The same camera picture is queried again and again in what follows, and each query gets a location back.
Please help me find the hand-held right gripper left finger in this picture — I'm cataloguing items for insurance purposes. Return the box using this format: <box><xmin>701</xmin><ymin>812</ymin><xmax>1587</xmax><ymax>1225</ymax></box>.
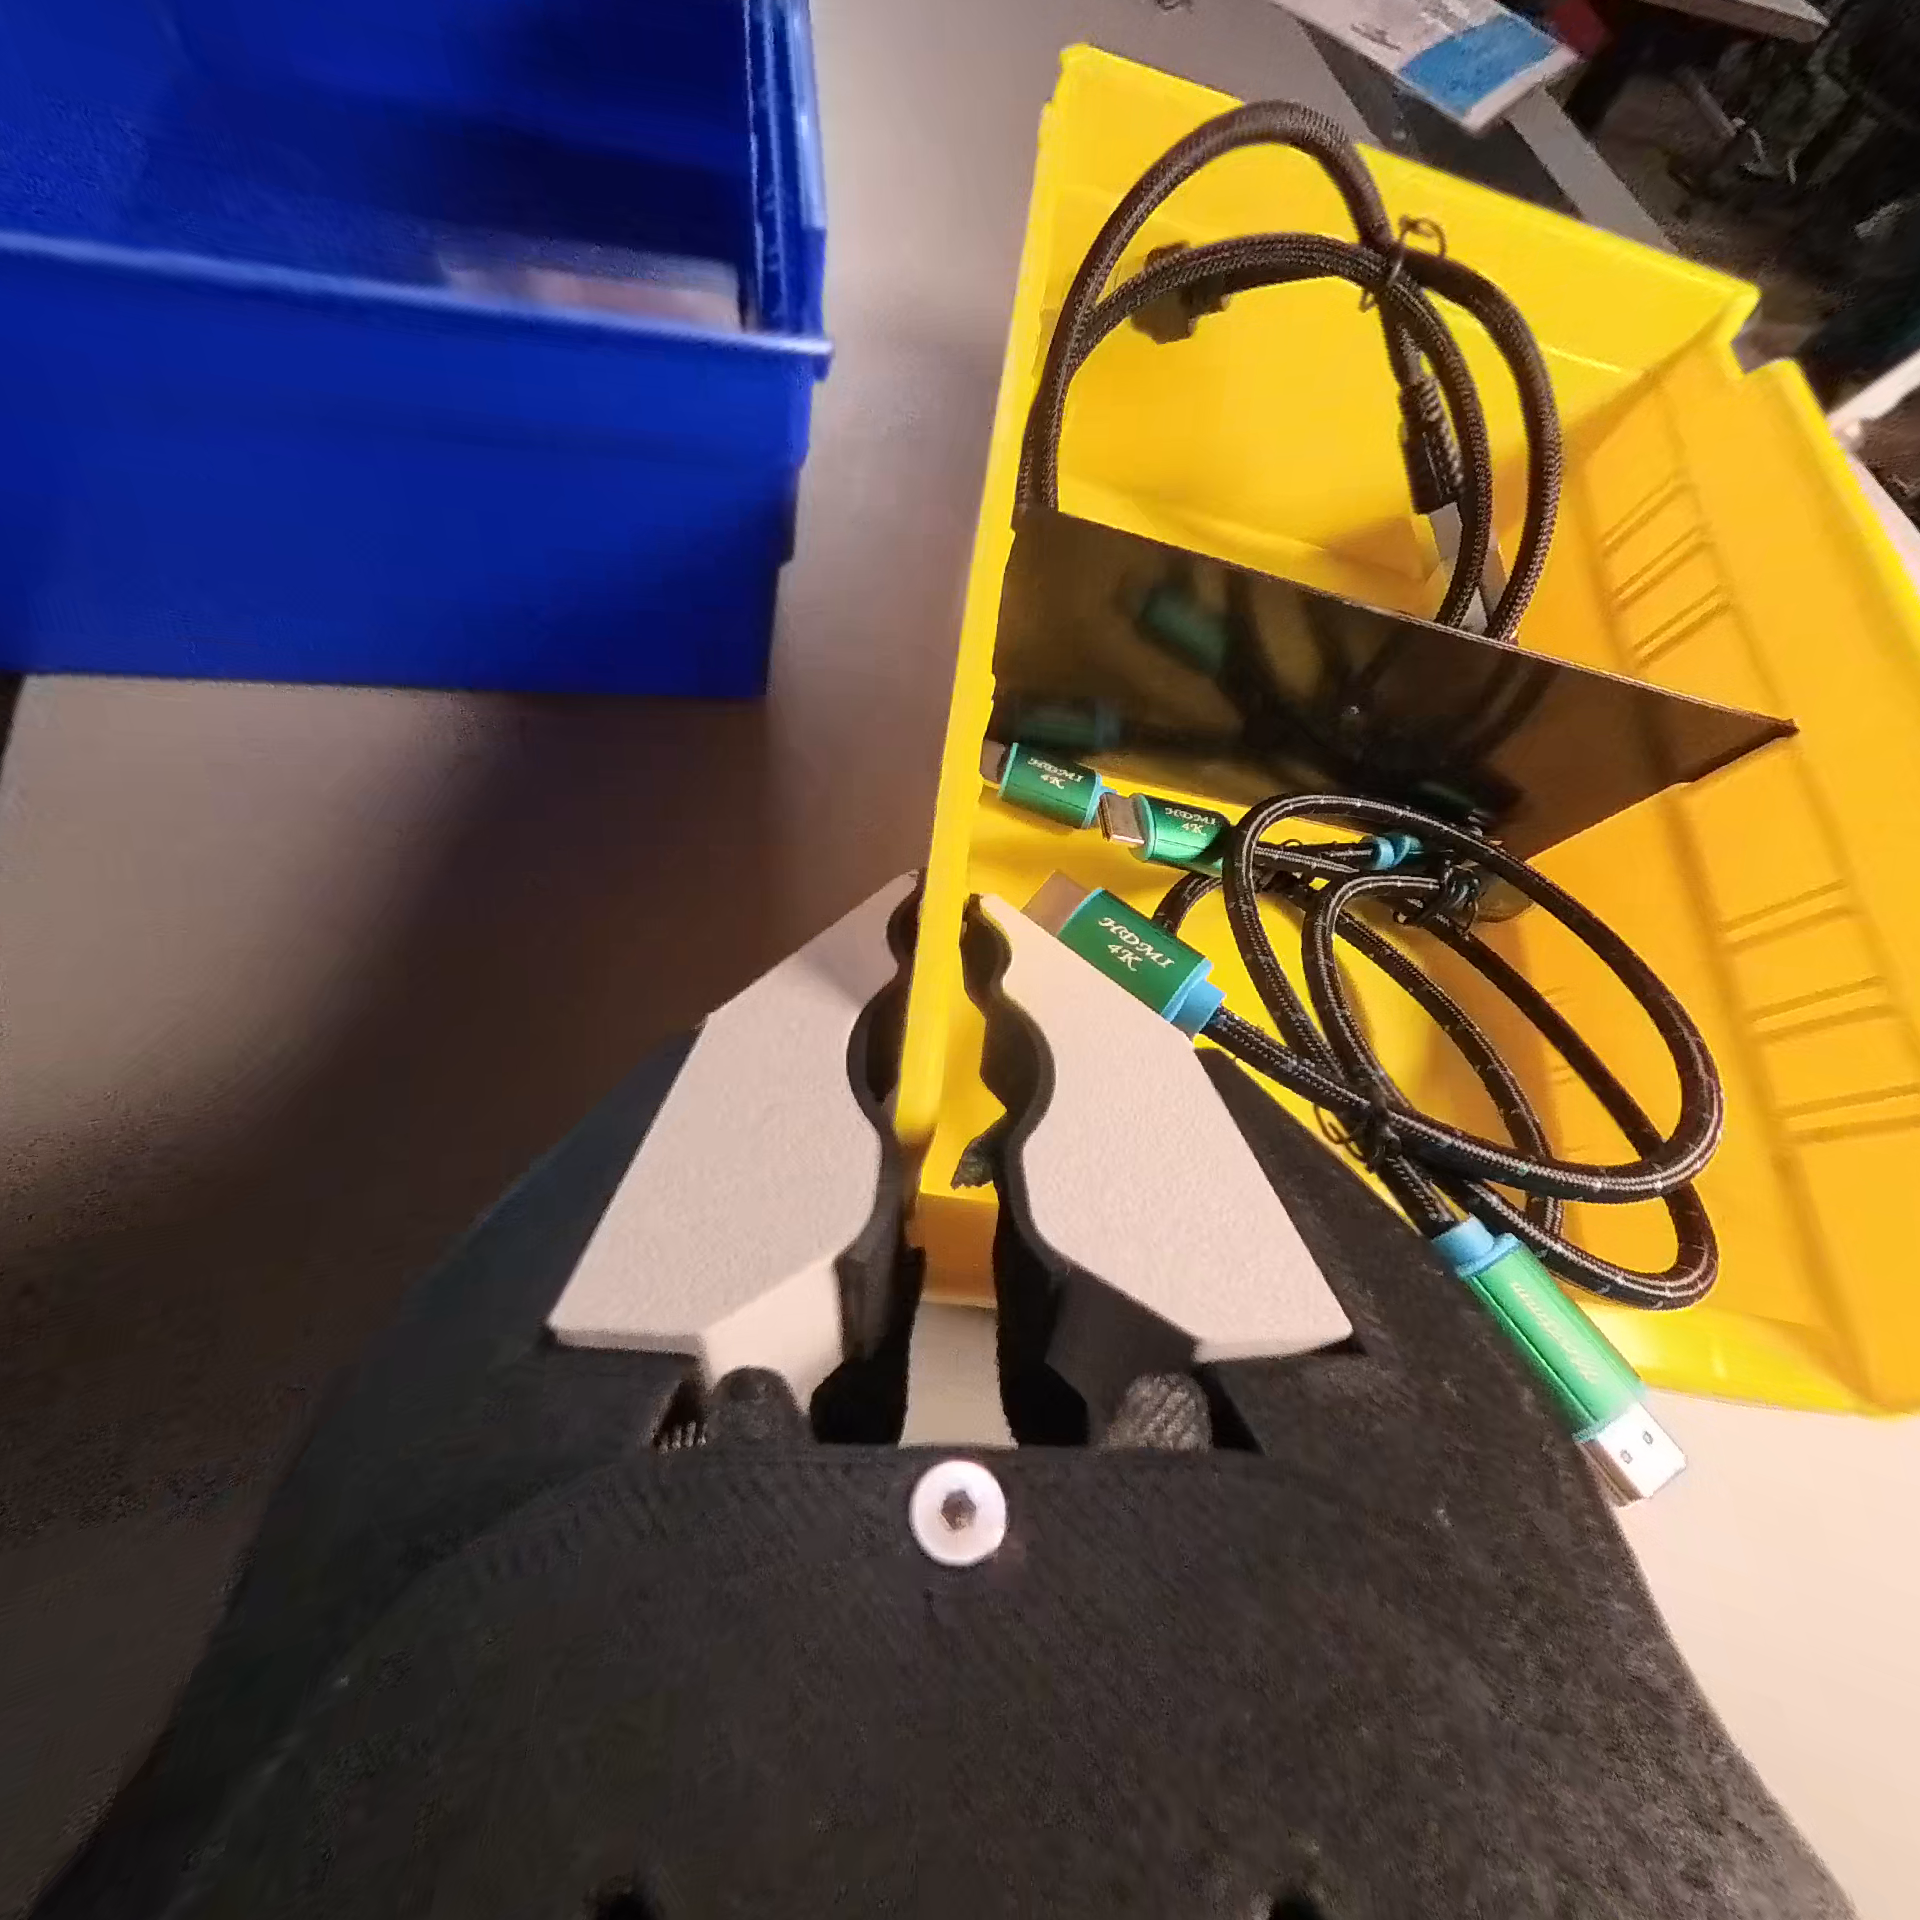
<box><xmin>547</xmin><ymin>872</ymin><xmax>925</xmax><ymax>1443</ymax></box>

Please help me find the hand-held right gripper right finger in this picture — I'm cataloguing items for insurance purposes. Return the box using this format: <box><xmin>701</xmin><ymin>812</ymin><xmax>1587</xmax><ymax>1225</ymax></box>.
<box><xmin>961</xmin><ymin>895</ymin><xmax>1361</xmax><ymax>1451</ymax></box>

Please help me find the blue plastic bin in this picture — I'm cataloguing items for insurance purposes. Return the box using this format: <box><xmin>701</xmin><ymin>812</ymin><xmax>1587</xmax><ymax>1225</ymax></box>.
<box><xmin>0</xmin><ymin>0</ymin><xmax>834</xmax><ymax>700</ymax></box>

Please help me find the yellow plastic bin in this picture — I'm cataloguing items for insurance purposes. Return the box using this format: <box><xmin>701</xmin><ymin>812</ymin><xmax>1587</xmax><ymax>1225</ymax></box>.
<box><xmin>897</xmin><ymin>45</ymin><xmax>1920</xmax><ymax>1420</ymax></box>

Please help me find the black smooth cable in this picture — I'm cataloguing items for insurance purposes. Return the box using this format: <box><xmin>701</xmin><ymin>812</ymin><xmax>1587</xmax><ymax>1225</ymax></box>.
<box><xmin>1020</xmin><ymin>103</ymin><xmax>1566</xmax><ymax>648</ymax></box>

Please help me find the black bin divider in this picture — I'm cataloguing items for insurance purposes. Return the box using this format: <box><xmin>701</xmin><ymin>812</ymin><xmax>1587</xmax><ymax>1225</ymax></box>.
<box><xmin>990</xmin><ymin>503</ymin><xmax>1798</xmax><ymax>871</ymax></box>

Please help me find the white paper sheet blue header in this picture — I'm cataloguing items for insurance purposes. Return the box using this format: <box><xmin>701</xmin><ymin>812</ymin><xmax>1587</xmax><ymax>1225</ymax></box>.
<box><xmin>1304</xmin><ymin>0</ymin><xmax>1579</xmax><ymax>130</ymax></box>

